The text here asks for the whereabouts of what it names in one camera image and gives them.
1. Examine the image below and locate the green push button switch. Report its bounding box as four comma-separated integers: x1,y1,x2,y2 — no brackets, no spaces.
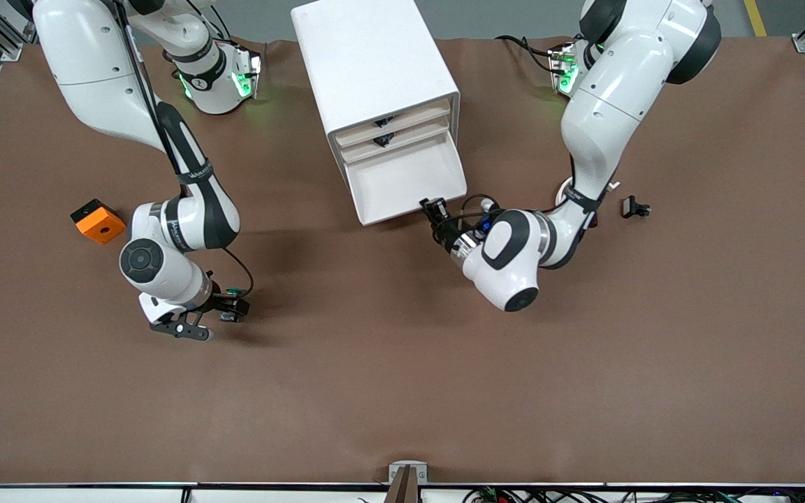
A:
219,286,249,324

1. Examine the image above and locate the white plain pull-out drawer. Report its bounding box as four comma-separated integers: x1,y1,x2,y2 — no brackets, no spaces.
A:
344,131,468,226

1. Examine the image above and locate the white drawer cabinet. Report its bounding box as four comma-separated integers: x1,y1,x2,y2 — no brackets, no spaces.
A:
291,0,461,203

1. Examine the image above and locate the orange box with hole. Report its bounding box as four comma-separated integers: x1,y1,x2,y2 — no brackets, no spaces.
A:
70,199,127,245

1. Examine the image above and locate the brown table mat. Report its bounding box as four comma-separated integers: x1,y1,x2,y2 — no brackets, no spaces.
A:
0,35,805,486

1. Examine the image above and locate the drawer with black handle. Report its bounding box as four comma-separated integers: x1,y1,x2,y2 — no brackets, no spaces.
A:
338,119,454,165
335,98,452,147

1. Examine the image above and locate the white curved plastic ring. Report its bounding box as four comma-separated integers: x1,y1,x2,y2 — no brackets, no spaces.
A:
556,177,620,210

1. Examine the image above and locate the black arm base cable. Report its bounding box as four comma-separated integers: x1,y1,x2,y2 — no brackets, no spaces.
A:
495,34,564,75

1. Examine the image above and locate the grey metal edge bracket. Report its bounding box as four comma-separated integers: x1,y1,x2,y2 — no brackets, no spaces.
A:
388,461,428,484

